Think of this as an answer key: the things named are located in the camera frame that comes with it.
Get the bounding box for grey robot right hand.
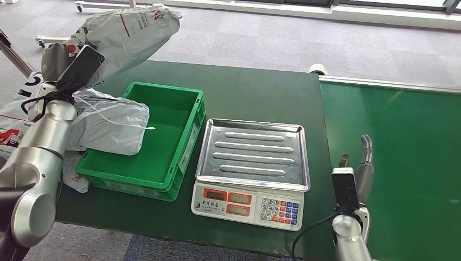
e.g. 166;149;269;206
339;134;375;204

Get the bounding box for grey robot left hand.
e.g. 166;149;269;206
40;42;72;84

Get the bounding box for grey package with red truck print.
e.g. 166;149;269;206
66;6;183;89

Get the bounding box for white package with black letters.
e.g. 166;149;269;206
18;71;45;98

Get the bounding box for white package with red print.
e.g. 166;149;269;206
0;95;38;159

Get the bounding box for crumpled grey plastic package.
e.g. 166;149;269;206
65;88;156;156

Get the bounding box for flat grey package red line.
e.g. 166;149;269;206
61;151;91;194

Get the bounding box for dark slanted pole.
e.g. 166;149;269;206
0;28;37;78

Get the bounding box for white wheeled stand base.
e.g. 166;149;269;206
35;0;170;49

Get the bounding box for white electronic scale steel tray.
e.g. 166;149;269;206
191;118;311;232

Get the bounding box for green plastic crate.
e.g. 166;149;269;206
76;81;207;202

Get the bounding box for dark green table cover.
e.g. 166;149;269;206
54;60;338;261

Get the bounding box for white window ledge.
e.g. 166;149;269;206
158;0;461;32

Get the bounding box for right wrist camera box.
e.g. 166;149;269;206
331;167;360;212

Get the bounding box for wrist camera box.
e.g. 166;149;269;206
331;167;360;212
55;45;106;96

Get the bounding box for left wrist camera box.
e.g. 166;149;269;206
55;45;106;96

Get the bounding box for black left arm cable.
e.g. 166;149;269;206
20;88;74;117

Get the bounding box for silver conveyor side rail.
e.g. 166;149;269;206
319;74;461;95

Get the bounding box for dark window frame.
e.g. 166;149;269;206
230;0;461;15

